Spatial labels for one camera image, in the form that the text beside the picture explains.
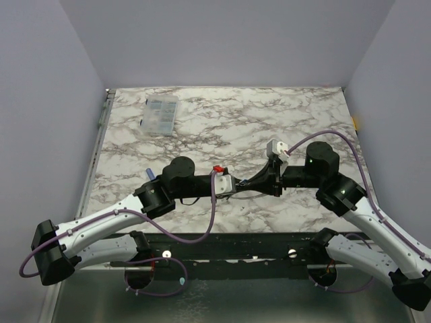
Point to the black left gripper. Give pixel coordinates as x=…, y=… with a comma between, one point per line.
x=221, y=195

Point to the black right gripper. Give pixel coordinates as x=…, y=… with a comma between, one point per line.
x=278, y=183

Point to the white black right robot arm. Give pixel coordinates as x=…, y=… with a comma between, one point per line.
x=403, y=264

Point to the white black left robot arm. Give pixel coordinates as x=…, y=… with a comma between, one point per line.
x=60, y=250

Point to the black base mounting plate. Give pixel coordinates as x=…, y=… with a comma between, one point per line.
x=237, y=256

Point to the clear plastic organizer box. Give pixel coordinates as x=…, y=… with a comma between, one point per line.
x=159, y=114

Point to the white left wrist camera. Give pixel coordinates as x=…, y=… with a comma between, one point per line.
x=224, y=185

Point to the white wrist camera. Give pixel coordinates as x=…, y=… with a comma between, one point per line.
x=224, y=185
x=277, y=151

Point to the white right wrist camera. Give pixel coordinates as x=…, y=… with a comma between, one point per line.
x=277, y=151

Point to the blue handled screwdriver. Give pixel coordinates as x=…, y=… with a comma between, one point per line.
x=150, y=174

